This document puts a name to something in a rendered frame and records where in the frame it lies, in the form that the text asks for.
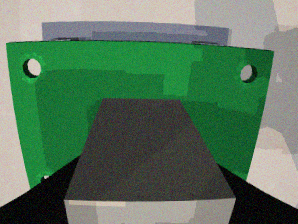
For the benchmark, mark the green circuit board with grey square handle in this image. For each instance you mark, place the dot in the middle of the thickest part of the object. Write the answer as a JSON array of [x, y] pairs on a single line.
[[151, 121]]

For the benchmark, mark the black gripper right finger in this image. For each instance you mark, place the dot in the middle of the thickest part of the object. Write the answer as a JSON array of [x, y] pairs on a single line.
[[256, 207]]

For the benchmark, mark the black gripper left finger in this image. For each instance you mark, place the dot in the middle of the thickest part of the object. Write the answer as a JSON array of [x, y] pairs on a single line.
[[44, 203]]

